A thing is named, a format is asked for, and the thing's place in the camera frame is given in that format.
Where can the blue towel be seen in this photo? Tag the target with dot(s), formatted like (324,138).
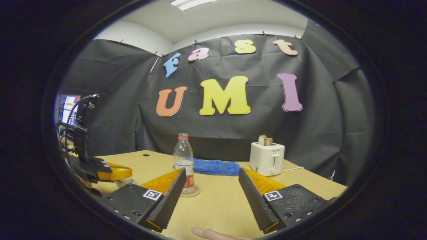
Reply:
(217,166)

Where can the clear plastic water bottle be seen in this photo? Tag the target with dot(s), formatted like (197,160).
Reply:
(183,156)

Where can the round wooden coaster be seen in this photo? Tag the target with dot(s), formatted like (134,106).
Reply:
(196,192)

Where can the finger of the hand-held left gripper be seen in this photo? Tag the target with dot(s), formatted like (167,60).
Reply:
(116,173)

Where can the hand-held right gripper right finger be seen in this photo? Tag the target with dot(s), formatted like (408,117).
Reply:
(255,200)

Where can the white teacup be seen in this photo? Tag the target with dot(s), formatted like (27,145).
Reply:
(128,184)

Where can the computer monitor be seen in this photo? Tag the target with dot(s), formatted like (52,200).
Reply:
(68,108)

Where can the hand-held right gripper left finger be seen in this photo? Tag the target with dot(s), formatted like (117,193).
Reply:
(166,200)

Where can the white toaster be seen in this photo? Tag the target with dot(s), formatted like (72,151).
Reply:
(265,160)

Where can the white teacup lid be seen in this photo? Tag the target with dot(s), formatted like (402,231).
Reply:
(125,180)

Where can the ceiling light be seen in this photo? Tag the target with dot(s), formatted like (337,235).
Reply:
(190,3)

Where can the bread slice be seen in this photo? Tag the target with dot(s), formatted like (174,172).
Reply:
(264,140)

